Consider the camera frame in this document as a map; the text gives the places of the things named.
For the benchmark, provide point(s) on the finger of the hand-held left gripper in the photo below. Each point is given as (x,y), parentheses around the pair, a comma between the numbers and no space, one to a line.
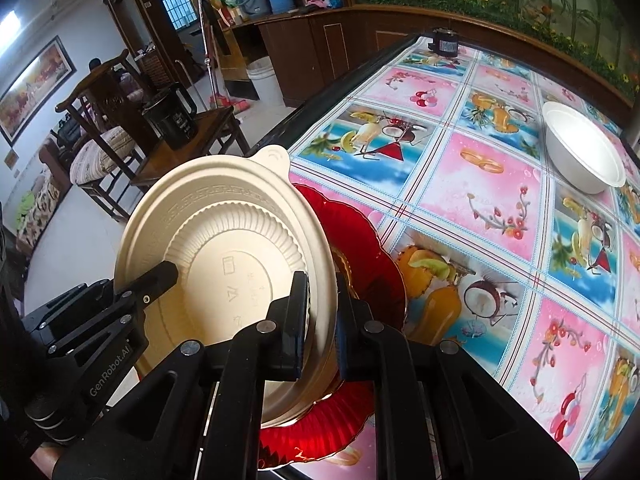
(155,282)

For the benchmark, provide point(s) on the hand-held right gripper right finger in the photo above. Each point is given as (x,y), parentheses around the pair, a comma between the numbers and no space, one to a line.
(343,330)

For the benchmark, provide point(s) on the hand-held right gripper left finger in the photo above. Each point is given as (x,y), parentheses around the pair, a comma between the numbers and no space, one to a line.
(299,330)

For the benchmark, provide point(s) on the red glass plate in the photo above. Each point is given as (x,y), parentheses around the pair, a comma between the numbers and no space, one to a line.
(370,280)

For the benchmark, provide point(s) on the beige plastic bowl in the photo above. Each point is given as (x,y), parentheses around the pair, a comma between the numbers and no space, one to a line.
(225,240)

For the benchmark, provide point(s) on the wooden armchair with cushion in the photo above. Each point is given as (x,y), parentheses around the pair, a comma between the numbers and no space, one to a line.
(102,155)

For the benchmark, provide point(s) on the floral covered sofa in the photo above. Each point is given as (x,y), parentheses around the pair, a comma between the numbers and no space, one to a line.
(42,200)

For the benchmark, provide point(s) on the wooden side table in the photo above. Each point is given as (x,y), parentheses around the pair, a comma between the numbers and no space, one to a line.
(210,130)

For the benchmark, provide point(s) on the black pitcher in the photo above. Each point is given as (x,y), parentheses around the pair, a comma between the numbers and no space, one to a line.
(170,117)

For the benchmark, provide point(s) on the fruit printed tablecloth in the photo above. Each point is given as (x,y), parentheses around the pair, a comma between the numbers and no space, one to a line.
(475,200)

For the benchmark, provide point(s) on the white plastic bucket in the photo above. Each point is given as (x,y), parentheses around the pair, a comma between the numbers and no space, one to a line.
(265,82)

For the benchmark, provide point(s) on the wooden cabinet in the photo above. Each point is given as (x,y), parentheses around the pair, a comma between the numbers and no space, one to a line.
(300,45)

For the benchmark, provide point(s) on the barred window door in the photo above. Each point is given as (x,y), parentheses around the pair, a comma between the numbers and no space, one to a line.
(175,2)

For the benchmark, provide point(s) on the white paper bowl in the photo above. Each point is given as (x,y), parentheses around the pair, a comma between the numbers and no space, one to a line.
(580,150)

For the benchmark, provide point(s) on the pink cloth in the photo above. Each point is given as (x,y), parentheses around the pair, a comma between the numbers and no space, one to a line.
(317,5)

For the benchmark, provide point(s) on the framed wall painting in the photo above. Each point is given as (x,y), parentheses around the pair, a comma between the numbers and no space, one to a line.
(35,90)

